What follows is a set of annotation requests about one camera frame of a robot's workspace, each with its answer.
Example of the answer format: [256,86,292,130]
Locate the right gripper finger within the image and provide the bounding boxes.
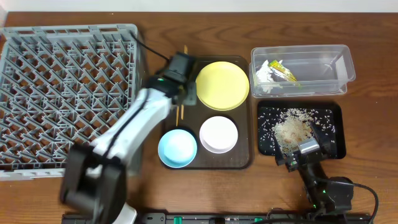
[272,136,289,166]
[310,121,337,159]

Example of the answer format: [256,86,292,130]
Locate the white bowl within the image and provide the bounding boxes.
[199,116,239,154]

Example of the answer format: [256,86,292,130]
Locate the white napkin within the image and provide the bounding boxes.
[256,60,282,93]

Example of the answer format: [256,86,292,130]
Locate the green snack wrapper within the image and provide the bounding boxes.
[268,60,297,84]

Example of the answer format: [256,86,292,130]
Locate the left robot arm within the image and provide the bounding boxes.
[60,52,197,223]

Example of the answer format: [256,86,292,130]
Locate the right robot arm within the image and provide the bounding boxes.
[275,122,354,218]

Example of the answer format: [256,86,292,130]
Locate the black waste tray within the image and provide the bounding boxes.
[257,100,346,159]

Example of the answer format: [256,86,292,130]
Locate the rice food scraps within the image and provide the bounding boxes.
[272,111,313,156]

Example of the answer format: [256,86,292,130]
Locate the yellow plate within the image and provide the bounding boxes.
[195,62,249,111]

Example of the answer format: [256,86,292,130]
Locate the clear plastic bin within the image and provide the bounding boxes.
[250,45,356,98]

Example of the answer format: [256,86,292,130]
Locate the light blue bowl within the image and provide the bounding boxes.
[158,129,198,169]

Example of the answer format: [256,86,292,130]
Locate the grey dish rack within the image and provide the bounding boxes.
[1,24,146,181]

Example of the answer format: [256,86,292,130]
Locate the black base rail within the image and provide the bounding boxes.
[61,210,370,224]

